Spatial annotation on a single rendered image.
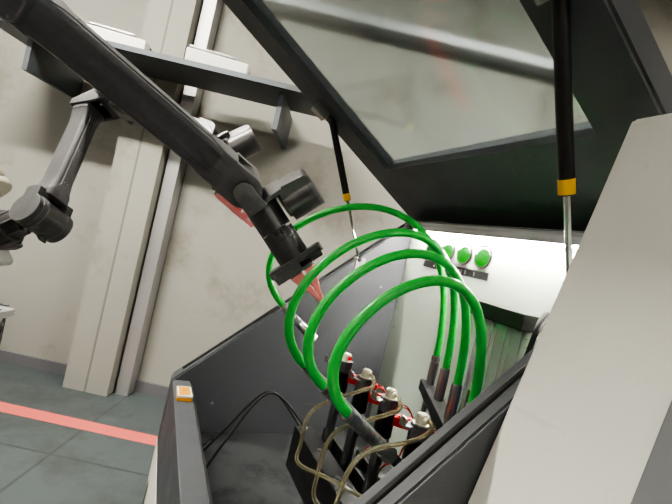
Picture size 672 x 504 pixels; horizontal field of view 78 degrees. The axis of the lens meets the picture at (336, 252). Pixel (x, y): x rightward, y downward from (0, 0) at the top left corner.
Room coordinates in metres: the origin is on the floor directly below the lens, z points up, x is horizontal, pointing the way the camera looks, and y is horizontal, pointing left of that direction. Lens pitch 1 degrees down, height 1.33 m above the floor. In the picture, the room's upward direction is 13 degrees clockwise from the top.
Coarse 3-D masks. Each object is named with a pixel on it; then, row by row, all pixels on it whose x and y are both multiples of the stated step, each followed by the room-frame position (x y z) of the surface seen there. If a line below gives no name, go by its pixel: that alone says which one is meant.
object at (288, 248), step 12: (288, 228) 0.70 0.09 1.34; (264, 240) 0.71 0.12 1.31; (276, 240) 0.70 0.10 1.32; (288, 240) 0.70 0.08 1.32; (300, 240) 0.71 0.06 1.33; (276, 252) 0.70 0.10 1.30; (288, 252) 0.70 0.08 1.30; (300, 252) 0.70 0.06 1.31; (312, 252) 0.70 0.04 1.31; (288, 264) 0.69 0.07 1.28; (300, 264) 0.72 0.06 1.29
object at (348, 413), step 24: (408, 288) 0.50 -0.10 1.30; (456, 288) 0.53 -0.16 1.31; (360, 312) 0.49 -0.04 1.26; (480, 312) 0.55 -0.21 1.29; (480, 336) 0.56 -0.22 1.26; (336, 360) 0.48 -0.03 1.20; (480, 360) 0.56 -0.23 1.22; (336, 384) 0.48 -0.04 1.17; (480, 384) 0.56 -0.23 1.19; (336, 408) 0.49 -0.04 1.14; (360, 432) 0.50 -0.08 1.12; (384, 456) 0.51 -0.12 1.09
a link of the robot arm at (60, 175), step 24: (96, 96) 1.11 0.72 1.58; (72, 120) 1.10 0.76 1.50; (96, 120) 1.13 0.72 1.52; (72, 144) 1.05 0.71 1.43; (48, 168) 1.02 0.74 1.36; (72, 168) 1.03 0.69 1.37; (24, 192) 0.95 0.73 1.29; (48, 192) 0.96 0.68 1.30; (24, 216) 0.91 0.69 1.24; (48, 240) 0.98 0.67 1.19
